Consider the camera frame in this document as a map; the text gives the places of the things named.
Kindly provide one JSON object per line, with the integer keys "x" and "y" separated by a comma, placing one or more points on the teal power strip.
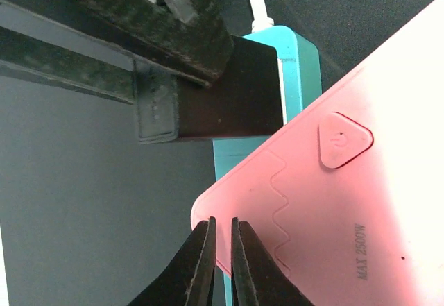
{"x": 300, "y": 81}

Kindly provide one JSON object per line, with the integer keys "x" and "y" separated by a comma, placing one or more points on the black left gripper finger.
{"x": 188, "y": 279}
{"x": 187, "y": 37}
{"x": 29, "y": 59}
{"x": 256, "y": 278}

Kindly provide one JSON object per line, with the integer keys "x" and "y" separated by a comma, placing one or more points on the black power adapter plug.
{"x": 245, "y": 102}

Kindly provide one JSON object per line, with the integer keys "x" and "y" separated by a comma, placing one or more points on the pink triangular power strip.
{"x": 348, "y": 196}

